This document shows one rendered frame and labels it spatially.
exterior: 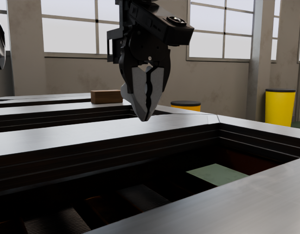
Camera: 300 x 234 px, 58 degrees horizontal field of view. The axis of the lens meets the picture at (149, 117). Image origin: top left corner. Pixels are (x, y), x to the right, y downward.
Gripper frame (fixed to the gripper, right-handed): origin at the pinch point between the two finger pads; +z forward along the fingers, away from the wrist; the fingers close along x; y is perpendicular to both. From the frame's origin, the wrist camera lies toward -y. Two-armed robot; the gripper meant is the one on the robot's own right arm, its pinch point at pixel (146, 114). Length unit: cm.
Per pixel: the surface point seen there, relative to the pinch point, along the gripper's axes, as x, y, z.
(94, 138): 4.8, 11.0, 5.7
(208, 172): -168, 142, 92
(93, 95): -18, 64, 2
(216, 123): -27.1, 9.1, 5.8
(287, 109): -391, 187, 50
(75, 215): -1, 41, 37
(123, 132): -2.5, 12.9, 5.7
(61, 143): 11.0, 10.8, 5.7
